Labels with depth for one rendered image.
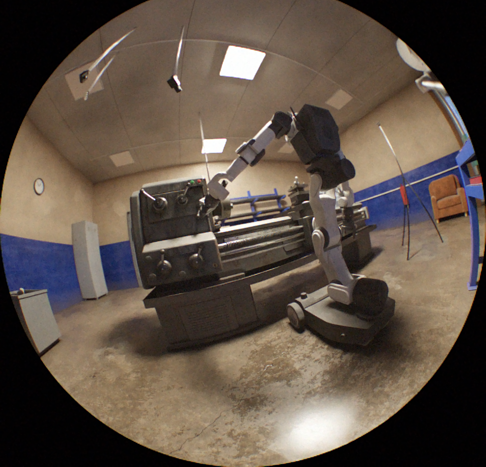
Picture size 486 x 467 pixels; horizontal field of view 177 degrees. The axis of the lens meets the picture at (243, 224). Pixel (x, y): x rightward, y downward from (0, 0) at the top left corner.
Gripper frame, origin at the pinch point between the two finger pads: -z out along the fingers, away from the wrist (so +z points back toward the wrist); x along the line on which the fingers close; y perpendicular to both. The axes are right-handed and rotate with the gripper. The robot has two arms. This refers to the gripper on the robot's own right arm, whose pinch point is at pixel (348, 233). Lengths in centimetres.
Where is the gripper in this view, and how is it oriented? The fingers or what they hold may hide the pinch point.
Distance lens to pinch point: 122.6
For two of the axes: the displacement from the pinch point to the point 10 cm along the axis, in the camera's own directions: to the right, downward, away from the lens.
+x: -2.5, -0.9, 9.6
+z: -1.6, -9.8, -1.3
